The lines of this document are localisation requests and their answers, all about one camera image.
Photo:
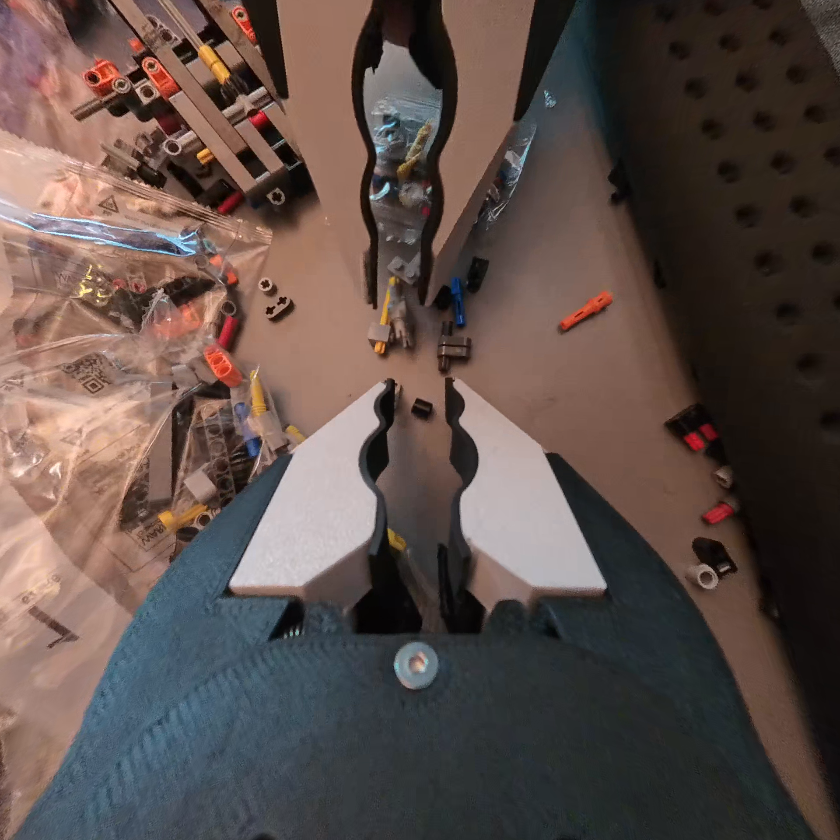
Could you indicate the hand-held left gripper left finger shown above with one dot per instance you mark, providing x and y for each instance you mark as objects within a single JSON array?
[{"x": 308, "y": 525}]

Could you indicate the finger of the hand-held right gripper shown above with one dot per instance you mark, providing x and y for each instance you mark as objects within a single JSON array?
[
  {"x": 321, "y": 98},
  {"x": 485, "y": 98}
]

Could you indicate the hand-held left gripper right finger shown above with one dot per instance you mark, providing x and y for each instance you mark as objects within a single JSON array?
[{"x": 531, "y": 525}]

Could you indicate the small black lego bush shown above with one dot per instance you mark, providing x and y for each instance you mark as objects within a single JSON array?
[{"x": 422, "y": 408}]

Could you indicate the grey connector with black pin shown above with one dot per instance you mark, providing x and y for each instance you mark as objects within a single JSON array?
[{"x": 454, "y": 351}]

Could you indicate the small grey lego assembly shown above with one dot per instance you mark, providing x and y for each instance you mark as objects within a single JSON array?
[{"x": 379, "y": 331}]

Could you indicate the dark grey lego chassis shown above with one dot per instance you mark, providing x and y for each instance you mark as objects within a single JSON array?
[{"x": 216, "y": 118}]

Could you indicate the heap of loose lego parts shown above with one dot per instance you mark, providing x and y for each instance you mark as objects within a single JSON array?
[{"x": 223, "y": 446}]

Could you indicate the black lego connector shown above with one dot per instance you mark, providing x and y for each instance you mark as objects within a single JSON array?
[{"x": 477, "y": 274}]

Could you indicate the orange lego connector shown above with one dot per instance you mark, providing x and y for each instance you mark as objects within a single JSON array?
[{"x": 223, "y": 364}]

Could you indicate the red lego pin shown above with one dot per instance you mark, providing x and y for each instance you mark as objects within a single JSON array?
[{"x": 718, "y": 512}]

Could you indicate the grey lego angle piece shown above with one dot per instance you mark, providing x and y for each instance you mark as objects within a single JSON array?
[{"x": 403, "y": 268}]

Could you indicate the black lego piece, red pins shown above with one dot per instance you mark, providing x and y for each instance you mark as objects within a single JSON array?
[{"x": 692, "y": 426}]

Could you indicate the small whitish lego piece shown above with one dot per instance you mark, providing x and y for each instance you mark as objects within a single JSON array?
[{"x": 724, "y": 476}]

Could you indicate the black lego pin piece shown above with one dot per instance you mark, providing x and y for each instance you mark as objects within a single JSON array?
[{"x": 443, "y": 298}]

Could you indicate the blue lego pin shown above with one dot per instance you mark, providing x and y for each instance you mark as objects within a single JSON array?
[{"x": 458, "y": 302}]

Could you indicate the orange lego pin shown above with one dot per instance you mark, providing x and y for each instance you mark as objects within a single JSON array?
[{"x": 586, "y": 312}]

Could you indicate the light grey lego pin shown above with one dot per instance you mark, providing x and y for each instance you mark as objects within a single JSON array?
[{"x": 403, "y": 325}]

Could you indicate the pile of clear lego bags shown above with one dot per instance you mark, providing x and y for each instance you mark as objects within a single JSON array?
[{"x": 79, "y": 328}]

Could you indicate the small zip bag of pins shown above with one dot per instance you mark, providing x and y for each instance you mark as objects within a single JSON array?
[{"x": 403, "y": 170}]

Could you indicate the black connector with white pin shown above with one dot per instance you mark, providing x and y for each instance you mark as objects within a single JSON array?
[{"x": 712, "y": 561}]

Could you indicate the black perforated pad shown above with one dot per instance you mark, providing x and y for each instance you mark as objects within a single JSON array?
[{"x": 754, "y": 229}]

